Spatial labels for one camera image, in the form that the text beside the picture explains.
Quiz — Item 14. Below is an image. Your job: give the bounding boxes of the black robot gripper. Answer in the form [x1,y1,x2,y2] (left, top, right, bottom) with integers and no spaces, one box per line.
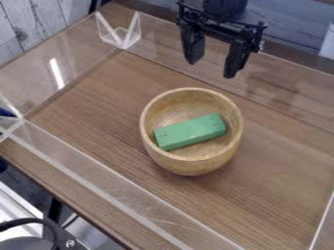
[176,0,266,79]

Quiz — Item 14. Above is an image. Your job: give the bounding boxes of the brown wooden bowl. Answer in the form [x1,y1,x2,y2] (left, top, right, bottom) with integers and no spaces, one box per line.
[139,87,245,176]

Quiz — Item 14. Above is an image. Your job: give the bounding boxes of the green rectangular block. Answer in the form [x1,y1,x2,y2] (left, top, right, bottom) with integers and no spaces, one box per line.
[154,113,227,151]

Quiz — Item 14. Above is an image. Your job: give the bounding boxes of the clear acrylic tray walls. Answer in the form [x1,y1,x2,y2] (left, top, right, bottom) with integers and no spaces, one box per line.
[0,7,334,250]

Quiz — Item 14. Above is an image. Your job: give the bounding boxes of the blue object at left edge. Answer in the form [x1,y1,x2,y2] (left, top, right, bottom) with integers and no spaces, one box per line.
[0,107,17,117]

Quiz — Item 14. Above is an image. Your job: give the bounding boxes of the black metal bracket with screw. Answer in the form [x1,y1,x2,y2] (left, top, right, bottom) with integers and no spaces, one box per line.
[55,227,90,250]

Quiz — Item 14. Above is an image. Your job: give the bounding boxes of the black cable bottom left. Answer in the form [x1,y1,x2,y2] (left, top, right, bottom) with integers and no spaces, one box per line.
[0,217,60,250]

